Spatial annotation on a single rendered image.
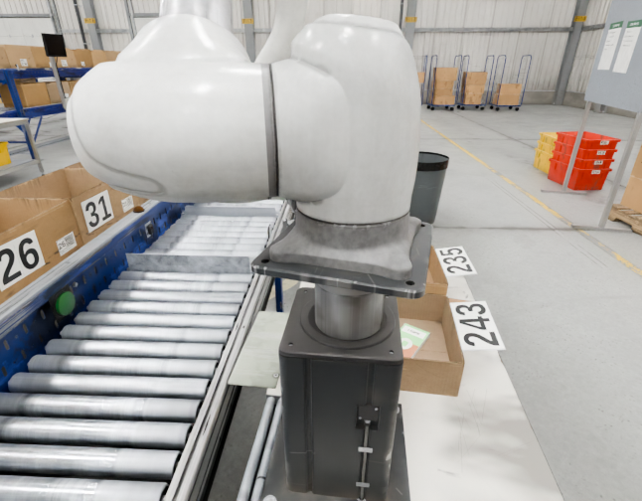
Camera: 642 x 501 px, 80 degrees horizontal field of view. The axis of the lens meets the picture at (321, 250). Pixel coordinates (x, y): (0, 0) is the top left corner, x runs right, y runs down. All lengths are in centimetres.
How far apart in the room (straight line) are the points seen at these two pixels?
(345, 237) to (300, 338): 19
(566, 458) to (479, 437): 112
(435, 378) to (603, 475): 120
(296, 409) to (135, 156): 42
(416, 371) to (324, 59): 70
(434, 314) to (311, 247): 74
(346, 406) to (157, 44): 52
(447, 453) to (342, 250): 54
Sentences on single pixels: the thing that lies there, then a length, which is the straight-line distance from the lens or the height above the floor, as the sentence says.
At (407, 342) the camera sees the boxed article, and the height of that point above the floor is 77.
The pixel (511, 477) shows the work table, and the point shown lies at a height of 75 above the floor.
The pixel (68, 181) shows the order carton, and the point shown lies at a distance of 195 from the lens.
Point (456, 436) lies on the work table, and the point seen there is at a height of 75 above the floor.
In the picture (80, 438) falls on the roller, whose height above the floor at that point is 73.
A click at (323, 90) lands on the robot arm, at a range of 42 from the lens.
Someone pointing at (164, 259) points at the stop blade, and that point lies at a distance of 152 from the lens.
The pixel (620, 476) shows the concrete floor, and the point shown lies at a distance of 207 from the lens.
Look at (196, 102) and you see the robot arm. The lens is 42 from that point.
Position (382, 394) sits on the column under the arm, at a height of 101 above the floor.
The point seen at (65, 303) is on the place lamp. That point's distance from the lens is 133.
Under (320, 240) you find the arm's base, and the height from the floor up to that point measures 124.
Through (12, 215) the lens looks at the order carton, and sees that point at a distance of 162.
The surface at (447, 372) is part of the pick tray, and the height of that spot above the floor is 82.
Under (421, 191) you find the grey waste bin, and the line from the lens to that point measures 374.
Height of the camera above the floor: 144
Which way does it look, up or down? 26 degrees down
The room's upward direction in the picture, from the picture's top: straight up
